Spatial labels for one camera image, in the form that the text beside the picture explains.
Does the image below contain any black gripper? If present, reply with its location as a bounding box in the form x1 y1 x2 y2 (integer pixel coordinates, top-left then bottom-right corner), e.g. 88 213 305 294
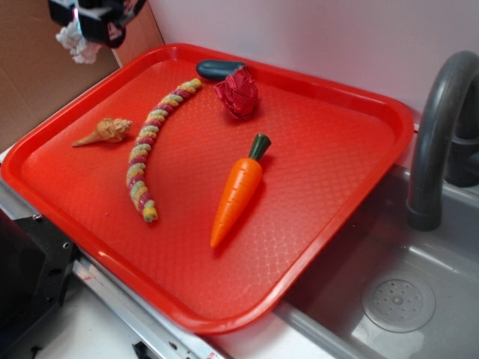
48 1 146 49

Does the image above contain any white paper ball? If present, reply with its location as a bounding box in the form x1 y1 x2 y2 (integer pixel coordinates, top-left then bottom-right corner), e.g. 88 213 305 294
55 19 101 64

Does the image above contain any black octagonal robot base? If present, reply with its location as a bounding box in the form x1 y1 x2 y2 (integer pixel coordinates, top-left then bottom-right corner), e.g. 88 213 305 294
1 212 78 358

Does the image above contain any brown cardboard panel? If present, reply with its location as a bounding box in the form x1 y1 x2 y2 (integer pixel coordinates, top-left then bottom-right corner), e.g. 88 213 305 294
1 1 163 151

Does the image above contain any tan toy conch shell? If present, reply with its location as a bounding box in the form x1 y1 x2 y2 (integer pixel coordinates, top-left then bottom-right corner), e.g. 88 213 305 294
72 117 132 147

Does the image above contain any dark green oval toy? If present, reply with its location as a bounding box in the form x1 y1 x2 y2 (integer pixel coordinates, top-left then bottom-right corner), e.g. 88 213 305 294
196 59 246 82

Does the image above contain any crumpled red paper ball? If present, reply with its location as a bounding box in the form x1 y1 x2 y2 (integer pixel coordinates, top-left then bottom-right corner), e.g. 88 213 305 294
214 66 259 120

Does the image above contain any red plastic tray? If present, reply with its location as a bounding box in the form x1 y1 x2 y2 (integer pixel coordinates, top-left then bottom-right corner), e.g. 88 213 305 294
1 44 414 334

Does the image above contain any orange toy carrot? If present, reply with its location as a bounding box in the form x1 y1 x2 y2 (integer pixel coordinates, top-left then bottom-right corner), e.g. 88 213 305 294
210 133 272 248

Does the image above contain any grey toy faucet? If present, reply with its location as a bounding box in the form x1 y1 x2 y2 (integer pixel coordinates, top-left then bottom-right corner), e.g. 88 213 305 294
407 51 478 231

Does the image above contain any grey toy sink basin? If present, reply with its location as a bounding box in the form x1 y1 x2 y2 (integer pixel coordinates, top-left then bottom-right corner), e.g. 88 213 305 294
276 167 478 358

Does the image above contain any round sink drain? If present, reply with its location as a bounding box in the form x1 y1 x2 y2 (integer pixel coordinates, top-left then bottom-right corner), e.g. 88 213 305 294
361 271 436 334

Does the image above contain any twisted multicolour rope toy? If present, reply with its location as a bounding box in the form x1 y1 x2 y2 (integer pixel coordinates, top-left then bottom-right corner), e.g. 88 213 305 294
125 78 203 223

